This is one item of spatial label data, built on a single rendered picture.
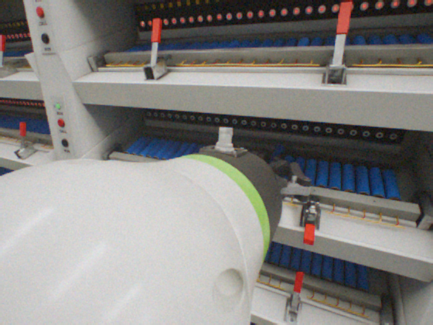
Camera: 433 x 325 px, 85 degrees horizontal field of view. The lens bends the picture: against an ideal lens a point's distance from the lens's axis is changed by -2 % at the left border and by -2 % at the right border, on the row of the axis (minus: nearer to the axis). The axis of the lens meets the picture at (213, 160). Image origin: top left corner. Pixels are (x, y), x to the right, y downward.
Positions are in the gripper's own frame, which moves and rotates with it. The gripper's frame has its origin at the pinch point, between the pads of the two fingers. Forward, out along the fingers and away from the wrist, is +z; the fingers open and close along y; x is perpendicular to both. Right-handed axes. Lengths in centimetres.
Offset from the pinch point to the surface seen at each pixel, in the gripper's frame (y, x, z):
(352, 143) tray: -12.5, -3.9, 10.6
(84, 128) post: 37.5, -2.0, -5.1
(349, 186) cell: -12.3, 2.3, 2.7
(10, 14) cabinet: 88, -33, 9
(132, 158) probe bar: 28.9, 3.6, -0.4
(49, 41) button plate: 41.3, -17.8, -9.2
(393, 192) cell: -18.2, 2.2, 3.0
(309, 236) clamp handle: -7.3, 6.6, -9.7
